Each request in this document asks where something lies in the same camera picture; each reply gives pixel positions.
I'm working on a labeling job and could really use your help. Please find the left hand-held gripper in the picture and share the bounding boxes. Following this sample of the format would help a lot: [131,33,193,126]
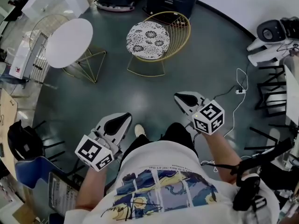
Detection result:
[74,112,133,172]

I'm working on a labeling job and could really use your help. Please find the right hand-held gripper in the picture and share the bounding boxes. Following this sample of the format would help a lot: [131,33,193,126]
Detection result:
[173,91,226,136]

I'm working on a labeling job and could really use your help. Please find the person's right forearm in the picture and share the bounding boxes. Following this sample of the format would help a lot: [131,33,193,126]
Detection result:
[200,131,243,185]

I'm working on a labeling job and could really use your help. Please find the person's left forearm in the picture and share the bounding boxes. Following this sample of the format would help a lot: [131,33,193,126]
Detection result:
[74,164,113,211]

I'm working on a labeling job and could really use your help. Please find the blue plastic chair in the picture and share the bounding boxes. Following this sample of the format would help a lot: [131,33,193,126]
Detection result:
[15,156,68,190]

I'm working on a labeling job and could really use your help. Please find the round white side table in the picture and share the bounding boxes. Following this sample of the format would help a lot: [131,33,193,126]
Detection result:
[44,18,108,84]

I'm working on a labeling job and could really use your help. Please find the white shoe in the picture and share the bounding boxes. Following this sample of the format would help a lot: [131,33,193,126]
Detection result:
[134,124,146,139]

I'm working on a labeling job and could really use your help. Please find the black trousers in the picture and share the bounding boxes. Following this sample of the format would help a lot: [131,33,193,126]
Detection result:
[118,122,199,170]

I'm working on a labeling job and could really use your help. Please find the white printed t-shirt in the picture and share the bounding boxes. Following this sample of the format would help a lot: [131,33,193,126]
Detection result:
[65,140,281,224]

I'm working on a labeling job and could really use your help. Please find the black backpack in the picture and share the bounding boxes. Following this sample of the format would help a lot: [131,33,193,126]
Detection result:
[7,119,45,161]

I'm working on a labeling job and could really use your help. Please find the white desk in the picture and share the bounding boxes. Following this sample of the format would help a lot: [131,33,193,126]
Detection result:
[284,64,299,126]

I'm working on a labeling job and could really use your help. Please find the white humanoid robot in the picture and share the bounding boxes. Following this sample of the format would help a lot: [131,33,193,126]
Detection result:
[246,17,299,67]

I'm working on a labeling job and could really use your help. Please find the wooden desk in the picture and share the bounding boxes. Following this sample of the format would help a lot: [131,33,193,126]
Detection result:
[0,89,19,179]

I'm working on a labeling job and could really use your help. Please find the white box counter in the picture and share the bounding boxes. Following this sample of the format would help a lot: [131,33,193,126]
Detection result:
[21,0,62,15]

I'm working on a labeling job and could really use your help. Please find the black floor cable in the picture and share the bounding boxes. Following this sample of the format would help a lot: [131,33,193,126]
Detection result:
[213,85,237,101]

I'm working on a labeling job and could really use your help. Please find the white floor cable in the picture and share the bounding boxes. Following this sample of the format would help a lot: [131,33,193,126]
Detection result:
[223,67,249,138]

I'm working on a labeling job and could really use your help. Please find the black chest mount device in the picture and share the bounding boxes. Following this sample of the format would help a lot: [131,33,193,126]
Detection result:
[230,138,294,212]

